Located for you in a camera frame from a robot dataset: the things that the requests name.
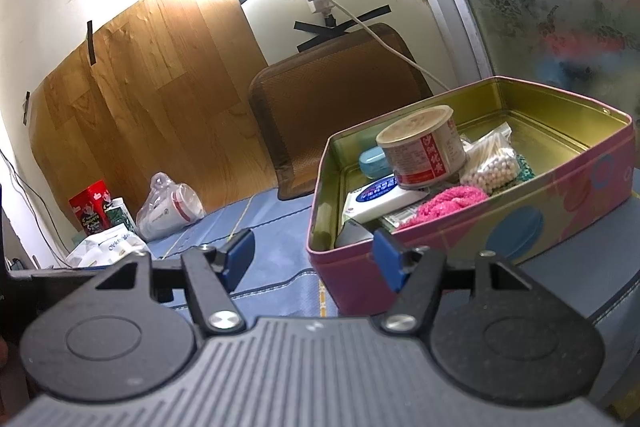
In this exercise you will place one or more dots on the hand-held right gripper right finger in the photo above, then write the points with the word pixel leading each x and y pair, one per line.
pixel 386 259

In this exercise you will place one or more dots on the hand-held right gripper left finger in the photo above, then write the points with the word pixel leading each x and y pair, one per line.
pixel 239 257

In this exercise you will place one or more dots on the pink fluffy cloth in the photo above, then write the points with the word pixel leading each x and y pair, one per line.
pixel 445 204

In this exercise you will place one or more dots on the pink tin box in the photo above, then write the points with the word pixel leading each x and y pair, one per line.
pixel 500 247

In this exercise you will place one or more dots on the bag of white beads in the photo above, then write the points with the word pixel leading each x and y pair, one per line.
pixel 492 174

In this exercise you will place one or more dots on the blue tablecloth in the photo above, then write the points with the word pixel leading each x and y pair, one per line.
pixel 280 252

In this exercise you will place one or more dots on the flat green sachet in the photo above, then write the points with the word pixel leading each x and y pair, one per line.
pixel 402 216

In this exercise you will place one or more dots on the mint green container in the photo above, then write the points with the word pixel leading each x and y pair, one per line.
pixel 78 240

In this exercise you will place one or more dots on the plastic bag of cups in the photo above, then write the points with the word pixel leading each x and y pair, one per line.
pixel 167 207

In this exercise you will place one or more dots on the light blue case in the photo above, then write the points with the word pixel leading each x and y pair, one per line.
pixel 371 163

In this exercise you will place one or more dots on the large white tissue pack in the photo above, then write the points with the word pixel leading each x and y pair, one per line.
pixel 107 249

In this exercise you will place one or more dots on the round tin can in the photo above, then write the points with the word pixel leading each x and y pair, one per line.
pixel 425 152

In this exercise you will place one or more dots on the red printed box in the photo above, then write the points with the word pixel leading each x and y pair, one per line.
pixel 90 209

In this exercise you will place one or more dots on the bag of cotton swabs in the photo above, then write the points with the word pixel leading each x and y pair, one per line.
pixel 492 144

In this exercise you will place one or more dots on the brown woven mat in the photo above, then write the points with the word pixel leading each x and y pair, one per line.
pixel 330 107

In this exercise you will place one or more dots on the green beads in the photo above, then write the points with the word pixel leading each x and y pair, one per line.
pixel 525 169

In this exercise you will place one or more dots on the black tape strips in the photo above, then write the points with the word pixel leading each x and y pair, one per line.
pixel 340 27

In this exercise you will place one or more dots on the black tape strip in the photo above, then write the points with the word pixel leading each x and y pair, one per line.
pixel 91 42

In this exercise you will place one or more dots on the frosted patterned glass door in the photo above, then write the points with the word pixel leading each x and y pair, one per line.
pixel 550 7

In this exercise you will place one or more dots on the wood pattern wall panel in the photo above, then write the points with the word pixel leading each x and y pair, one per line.
pixel 150 107

